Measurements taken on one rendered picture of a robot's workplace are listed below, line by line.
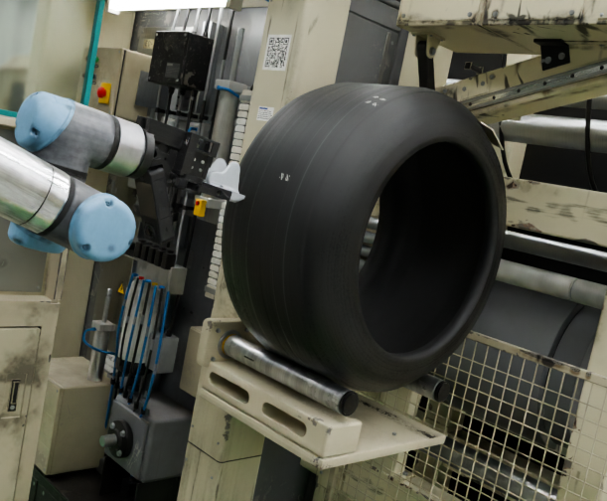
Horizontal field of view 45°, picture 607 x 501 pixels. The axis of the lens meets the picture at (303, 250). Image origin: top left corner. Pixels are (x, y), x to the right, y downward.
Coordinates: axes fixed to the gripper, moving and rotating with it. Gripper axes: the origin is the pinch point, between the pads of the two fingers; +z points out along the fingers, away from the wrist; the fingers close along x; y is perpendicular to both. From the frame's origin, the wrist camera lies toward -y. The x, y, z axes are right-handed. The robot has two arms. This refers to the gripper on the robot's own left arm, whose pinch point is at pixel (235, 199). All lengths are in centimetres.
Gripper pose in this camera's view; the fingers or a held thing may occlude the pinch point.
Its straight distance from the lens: 115.5
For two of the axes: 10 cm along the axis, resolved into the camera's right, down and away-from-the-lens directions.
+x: -6.7, -2.4, 7.0
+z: 6.8, 1.8, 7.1
